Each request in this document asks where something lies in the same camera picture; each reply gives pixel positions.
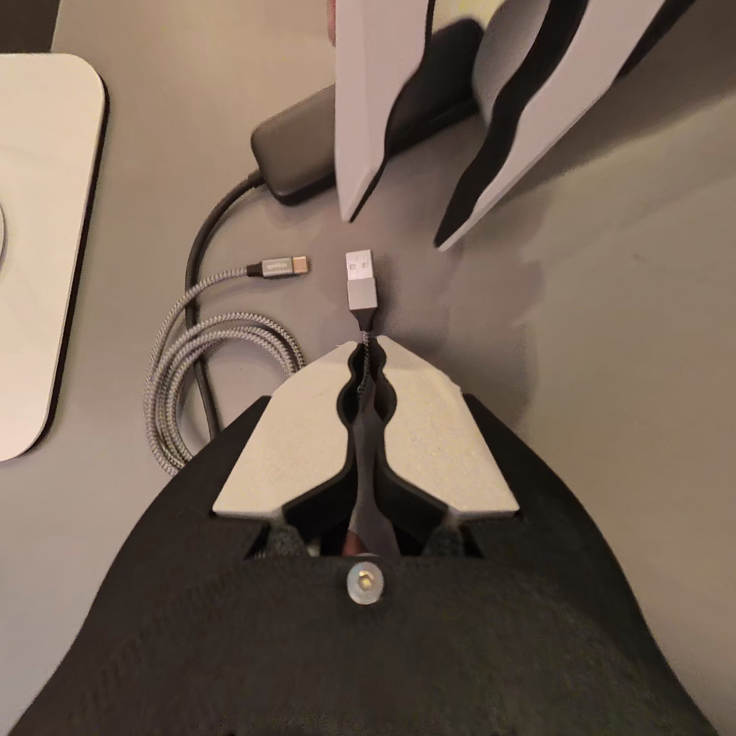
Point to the slim dark grey hub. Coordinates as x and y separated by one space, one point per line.
299 150

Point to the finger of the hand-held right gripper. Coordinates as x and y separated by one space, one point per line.
374 92
552 104

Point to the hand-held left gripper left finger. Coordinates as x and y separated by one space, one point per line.
282 460

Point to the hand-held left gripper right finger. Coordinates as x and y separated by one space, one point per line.
454 454

